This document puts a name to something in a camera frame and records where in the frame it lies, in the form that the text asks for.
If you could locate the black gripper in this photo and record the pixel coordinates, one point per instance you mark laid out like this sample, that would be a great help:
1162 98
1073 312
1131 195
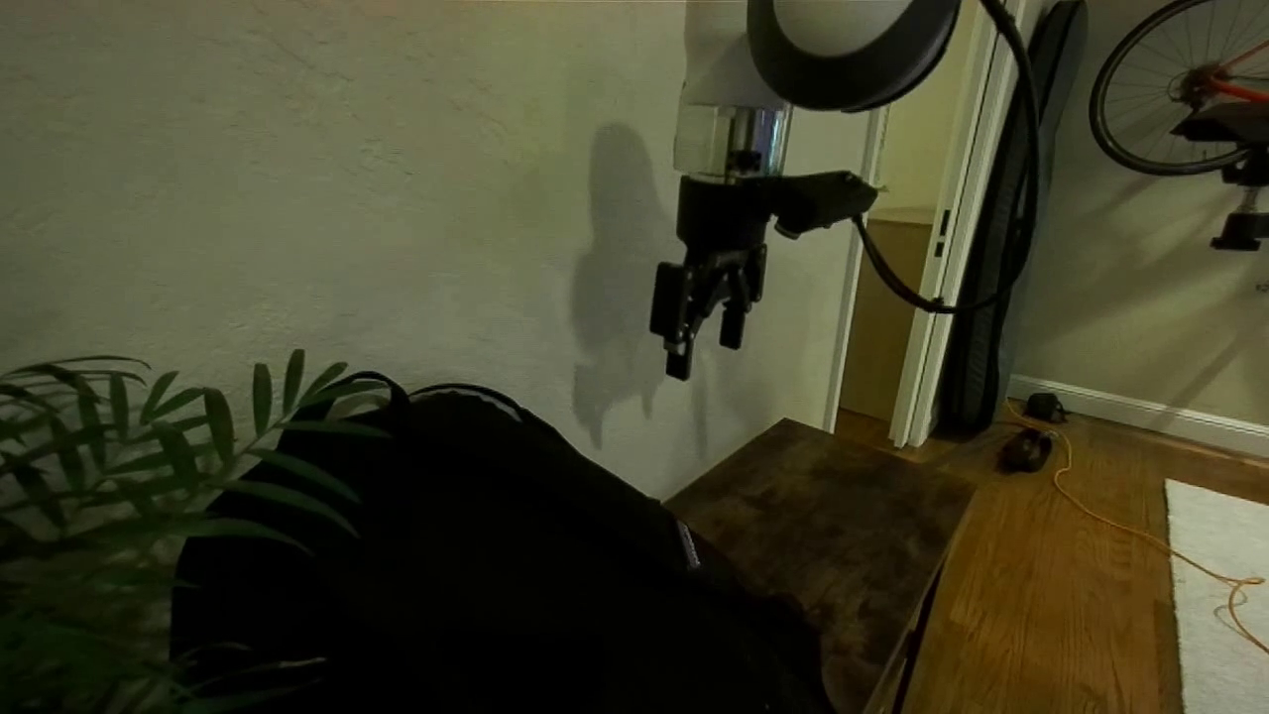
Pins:
723 233

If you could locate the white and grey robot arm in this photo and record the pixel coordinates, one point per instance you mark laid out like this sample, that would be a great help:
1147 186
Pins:
735 119

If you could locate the black backpack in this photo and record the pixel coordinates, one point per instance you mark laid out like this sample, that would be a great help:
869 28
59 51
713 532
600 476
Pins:
449 552

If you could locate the dark wooden console table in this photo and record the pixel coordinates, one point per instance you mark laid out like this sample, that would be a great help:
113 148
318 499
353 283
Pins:
848 532

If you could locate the dark object on floor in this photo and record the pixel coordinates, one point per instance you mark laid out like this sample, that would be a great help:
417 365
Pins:
1024 450

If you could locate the small dark object by baseboard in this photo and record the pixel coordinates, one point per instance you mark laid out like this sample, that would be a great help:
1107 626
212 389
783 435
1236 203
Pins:
1043 405

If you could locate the white rug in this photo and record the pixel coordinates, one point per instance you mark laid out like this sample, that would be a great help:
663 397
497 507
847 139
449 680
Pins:
1218 599

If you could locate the green potted plant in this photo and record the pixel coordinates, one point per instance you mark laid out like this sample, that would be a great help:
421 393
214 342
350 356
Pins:
115 476

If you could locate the bicycle with orange frame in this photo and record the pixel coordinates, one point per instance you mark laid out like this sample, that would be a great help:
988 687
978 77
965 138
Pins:
1181 92

